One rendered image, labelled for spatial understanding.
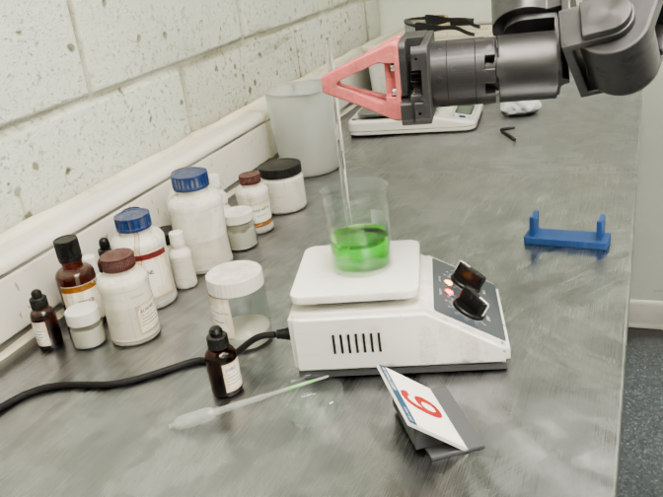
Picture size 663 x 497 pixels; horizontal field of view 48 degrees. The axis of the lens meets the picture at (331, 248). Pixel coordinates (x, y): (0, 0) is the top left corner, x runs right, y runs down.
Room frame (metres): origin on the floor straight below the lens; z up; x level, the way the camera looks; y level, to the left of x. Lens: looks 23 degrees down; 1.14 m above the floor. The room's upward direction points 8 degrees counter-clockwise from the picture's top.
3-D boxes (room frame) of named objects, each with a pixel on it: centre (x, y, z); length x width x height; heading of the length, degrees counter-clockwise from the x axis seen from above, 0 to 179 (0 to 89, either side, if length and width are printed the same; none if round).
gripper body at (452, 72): (0.66, -0.13, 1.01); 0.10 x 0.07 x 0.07; 167
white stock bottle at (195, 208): (0.93, 0.17, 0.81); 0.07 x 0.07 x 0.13
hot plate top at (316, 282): (0.67, -0.02, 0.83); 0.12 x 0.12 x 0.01; 81
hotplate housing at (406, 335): (0.66, -0.05, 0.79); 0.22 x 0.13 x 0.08; 81
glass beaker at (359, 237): (0.66, -0.03, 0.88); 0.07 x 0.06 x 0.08; 176
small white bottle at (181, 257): (0.87, 0.19, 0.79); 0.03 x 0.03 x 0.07
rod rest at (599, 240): (0.85, -0.29, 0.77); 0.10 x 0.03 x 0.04; 60
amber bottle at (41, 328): (0.76, 0.33, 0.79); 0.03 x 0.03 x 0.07
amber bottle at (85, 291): (0.80, 0.30, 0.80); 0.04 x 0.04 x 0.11
